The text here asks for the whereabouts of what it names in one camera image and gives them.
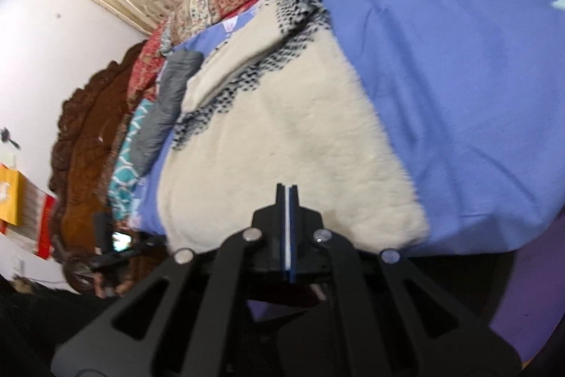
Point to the yellow wall hanging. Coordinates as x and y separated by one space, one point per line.
9 193

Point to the grey puffer jacket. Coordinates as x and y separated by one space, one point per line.
170 98

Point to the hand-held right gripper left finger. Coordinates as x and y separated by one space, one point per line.
229 271

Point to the black wall hook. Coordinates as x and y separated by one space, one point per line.
9 138

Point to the person's left hand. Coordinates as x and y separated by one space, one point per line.
99 282

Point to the red white wall hanging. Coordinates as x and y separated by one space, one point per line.
44 227

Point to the blue printed bedsheet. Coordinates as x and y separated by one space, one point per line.
441 85

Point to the white spotted fleece garment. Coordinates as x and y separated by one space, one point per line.
291 147

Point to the purple mat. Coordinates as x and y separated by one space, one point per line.
534 293

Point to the carved wooden headboard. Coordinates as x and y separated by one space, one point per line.
84 156

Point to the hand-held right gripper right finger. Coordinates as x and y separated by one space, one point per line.
353 271

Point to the teal patterned pillow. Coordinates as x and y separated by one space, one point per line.
128 169

